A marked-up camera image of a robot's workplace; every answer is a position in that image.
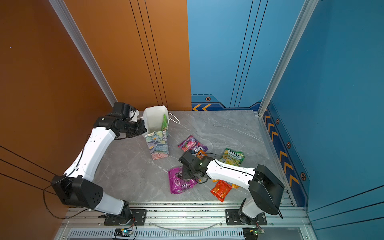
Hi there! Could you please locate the green yellow Fox's candy bag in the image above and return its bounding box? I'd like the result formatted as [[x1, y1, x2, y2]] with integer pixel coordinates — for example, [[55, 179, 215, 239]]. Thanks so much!
[[219, 148, 245, 167]]

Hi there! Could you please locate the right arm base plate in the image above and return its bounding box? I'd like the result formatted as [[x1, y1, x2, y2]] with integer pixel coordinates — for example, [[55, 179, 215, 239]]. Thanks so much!
[[225, 209, 268, 226]]

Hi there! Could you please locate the circuit board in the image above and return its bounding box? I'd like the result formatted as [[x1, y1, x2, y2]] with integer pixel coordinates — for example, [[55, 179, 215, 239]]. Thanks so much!
[[243, 228, 265, 240], [114, 228, 135, 239]]

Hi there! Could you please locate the aluminium rail frame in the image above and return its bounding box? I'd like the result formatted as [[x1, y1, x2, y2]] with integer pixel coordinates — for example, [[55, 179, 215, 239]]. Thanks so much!
[[55, 201, 317, 240]]

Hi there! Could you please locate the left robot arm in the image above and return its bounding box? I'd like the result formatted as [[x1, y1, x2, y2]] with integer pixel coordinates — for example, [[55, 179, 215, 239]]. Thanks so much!
[[51, 116, 147, 225]]

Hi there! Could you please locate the pink berries candy bag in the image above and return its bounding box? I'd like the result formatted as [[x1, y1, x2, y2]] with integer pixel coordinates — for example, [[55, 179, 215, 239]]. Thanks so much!
[[178, 135, 208, 156]]

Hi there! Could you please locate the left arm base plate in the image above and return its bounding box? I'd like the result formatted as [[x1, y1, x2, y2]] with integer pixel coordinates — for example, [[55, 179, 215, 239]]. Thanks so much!
[[104, 209, 147, 227]]

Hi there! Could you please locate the left circuit board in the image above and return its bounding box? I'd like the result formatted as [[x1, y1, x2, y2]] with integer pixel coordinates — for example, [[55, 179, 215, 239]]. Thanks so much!
[[114, 228, 135, 239]]

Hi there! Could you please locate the purple grape candy bag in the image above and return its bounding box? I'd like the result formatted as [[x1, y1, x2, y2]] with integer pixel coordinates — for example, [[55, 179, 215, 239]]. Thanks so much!
[[168, 167, 197, 194]]

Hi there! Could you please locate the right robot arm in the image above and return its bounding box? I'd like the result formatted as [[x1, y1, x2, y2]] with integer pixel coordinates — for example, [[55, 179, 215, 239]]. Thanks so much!
[[179, 152, 285, 225]]

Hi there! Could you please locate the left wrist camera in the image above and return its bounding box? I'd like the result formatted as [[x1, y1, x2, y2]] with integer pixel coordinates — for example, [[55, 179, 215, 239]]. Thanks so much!
[[112, 102, 138, 121]]

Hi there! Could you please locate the floral white paper bag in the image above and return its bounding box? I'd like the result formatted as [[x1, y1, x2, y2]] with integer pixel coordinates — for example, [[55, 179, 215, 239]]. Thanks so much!
[[142, 106, 181, 160]]

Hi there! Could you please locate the orange Fox's candy bag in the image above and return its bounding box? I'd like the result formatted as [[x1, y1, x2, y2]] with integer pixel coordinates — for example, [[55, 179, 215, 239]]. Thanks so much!
[[196, 150, 207, 159]]

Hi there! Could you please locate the right circuit board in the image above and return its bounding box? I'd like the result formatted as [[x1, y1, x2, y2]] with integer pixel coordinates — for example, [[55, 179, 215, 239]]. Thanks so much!
[[243, 228, 265, 240]]

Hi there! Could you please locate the green Lays chips bag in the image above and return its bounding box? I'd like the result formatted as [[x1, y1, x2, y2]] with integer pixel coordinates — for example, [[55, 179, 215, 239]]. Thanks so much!
[[161, 114, 169, 131]]

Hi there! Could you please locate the red snack packet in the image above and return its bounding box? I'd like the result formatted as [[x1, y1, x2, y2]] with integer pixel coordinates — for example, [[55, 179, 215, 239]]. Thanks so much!
[[211, 180, 232, 203]]

